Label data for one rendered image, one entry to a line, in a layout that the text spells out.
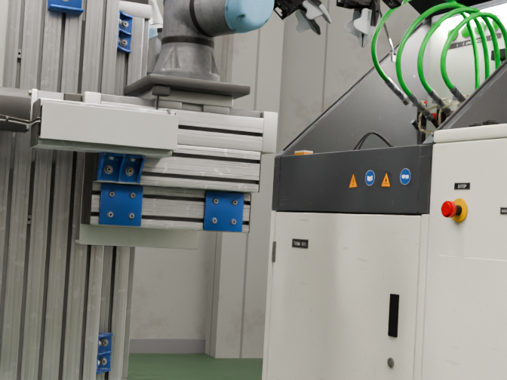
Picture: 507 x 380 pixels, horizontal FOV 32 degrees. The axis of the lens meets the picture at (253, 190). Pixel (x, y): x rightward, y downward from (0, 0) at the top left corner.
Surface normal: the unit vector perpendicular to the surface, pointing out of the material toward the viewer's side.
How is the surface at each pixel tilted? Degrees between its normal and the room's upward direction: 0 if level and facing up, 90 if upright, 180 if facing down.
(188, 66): 72
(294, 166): 90
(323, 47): 90
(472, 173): 90
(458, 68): 90
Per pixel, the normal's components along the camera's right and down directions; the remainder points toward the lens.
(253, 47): 0.37, -0.02
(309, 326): -0.87, -0.07
